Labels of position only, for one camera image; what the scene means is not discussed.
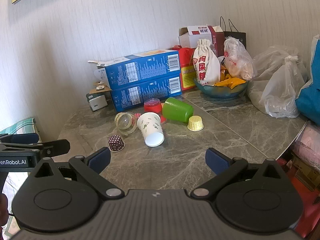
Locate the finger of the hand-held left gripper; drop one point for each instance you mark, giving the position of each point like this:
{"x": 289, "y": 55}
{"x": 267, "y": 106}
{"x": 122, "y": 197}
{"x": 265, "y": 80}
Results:
{"x": 53, "y": 147}
{"x": 23, "y": 138}

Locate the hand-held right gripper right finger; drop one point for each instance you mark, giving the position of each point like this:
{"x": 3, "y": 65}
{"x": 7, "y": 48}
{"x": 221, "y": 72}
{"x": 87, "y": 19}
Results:
{"x": 217, "y": 160}

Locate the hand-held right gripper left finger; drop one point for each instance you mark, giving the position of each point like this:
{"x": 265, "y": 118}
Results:
{"x": 100, "y": 159}

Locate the white patterned paper cup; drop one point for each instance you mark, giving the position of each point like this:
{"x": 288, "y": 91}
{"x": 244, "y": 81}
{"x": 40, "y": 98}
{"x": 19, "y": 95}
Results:
{"x": 150, "y": 128}

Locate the dark polka dot paper cup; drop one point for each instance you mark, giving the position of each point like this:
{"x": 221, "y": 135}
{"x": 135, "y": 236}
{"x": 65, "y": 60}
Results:
{"x": 116, "y": 143}

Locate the yellow pleated paper cup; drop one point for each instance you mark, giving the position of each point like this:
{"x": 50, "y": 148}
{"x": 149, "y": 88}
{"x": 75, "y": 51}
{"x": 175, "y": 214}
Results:
{"x": 195, "y": 123}

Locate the clear glass cup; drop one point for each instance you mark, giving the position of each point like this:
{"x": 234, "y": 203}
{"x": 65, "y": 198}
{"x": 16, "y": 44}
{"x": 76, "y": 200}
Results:
{"x": 125, "y": 123}

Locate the red polka dot paper cup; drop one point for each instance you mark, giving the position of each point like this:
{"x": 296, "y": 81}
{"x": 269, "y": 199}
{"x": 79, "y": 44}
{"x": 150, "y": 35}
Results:
{"x": 137, "y": 115}

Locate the green plastic cup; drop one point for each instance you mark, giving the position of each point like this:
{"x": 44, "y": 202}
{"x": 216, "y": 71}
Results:
{"x": 176, "y": 110}

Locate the plaid chair cushion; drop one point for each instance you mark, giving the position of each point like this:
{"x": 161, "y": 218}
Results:
{"x": 18, "y": 127}

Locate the small red plastic lid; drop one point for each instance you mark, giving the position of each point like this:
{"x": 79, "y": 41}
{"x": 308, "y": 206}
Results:
{"x": 163, "y": 119}

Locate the blue glass bowl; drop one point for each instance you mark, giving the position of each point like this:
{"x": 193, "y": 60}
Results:
{"x": 220, "y": 92}

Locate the brown cardboard insert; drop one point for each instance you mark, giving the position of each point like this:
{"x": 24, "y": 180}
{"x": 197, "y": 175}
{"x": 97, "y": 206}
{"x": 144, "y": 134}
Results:
{"x": 101, "y": 87}

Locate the red lidded plastic container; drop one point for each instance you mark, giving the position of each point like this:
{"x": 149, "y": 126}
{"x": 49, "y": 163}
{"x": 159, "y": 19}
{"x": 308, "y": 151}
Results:
{"x": 153, "y": 106}

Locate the blue cardboard box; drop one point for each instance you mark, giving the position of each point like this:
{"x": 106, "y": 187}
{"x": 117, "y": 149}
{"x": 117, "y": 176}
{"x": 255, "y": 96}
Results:
{"x": 145, "y": 95}
{"x": 140, "y": 67}

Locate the orange snack packets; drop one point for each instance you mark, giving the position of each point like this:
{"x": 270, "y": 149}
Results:
{"x": 231, "y": 82}

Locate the pink package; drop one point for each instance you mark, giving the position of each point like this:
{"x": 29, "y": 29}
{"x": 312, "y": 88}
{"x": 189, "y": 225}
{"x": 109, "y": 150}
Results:
{"x": 308, "y": 142}

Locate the clear plastic bag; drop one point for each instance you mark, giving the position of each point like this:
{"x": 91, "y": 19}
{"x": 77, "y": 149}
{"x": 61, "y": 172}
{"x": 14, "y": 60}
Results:
{"x": 277, "y": 85}

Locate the red gift box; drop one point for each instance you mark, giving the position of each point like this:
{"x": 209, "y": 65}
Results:
{"x": 186, "y": 65}

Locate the clear bag with snacks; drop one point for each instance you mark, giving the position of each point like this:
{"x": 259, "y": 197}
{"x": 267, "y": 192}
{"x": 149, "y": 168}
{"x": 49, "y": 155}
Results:
{"x": 237, "y": 60}

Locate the blue fabric bag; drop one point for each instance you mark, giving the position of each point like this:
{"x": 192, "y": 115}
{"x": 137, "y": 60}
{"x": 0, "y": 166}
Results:
{"x": 308, "y": 97}

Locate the white and maroon carton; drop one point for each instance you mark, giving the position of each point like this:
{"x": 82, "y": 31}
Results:
{"x": 190, "y": 38}

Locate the black paper bag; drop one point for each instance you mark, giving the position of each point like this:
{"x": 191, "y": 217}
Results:
{"x": 237, "y": 36}

